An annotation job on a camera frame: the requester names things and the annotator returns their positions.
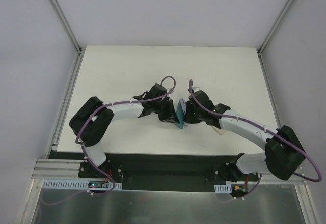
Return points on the beige phone with ring holder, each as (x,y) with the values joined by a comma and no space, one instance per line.
(219,131)

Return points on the aluminium frame post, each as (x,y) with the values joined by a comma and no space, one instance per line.
(65,25)
(276,24)

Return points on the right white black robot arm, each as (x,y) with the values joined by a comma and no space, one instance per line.
(282,153)

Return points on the left white slotted cable duct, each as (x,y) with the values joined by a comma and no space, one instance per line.
(77,185)

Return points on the lavender phone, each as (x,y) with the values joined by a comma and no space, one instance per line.
(183,106)

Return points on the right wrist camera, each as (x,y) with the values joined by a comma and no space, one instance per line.
(195,89)

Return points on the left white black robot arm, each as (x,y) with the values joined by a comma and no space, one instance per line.
(91,121)

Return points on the white slotted cable duct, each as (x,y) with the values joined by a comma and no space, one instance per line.
(223,189)
(77,185)

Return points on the left aluminium frame post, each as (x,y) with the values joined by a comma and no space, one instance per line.
(65,25)

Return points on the right white slotted cable duct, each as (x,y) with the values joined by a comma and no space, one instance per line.
(223,189)

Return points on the right aluminium frame post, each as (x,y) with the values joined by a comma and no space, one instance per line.
(276,24)

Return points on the teal smartphone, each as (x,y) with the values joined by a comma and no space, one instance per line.
(180,115)

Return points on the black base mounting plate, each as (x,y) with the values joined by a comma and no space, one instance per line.
(153,172)

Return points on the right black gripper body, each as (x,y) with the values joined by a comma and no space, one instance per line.
(191,113)

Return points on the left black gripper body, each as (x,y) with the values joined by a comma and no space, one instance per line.
(165,109)

